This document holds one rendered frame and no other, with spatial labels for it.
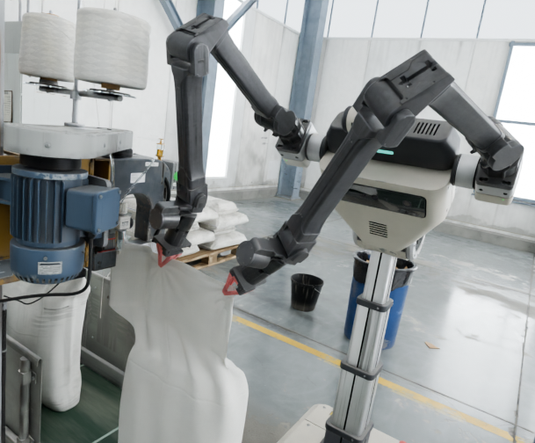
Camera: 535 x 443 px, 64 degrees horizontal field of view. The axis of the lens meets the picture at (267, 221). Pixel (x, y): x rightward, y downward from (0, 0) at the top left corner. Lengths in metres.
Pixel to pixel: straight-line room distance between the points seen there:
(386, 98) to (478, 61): 8.39
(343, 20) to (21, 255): 9.48
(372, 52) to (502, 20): 2.35
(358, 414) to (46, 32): 1.54
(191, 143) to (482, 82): 8.20
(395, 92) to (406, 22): 8.88
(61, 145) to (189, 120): 0.29
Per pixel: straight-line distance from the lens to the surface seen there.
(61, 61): 1.29
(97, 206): 0.95
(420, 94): 0.76
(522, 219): 8.91
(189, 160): 1.11
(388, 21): 9.76
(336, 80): 9.87
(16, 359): 1.61
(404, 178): 1.25
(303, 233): 0.92
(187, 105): 1.05
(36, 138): 0.96
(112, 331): 2.09
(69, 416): 1.83
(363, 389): 1.67
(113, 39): 1.06
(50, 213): 1.00
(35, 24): 1.30
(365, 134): 0.78
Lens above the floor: 1.48
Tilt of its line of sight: 12 degrees down
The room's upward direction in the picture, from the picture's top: 8 degrees clockwise
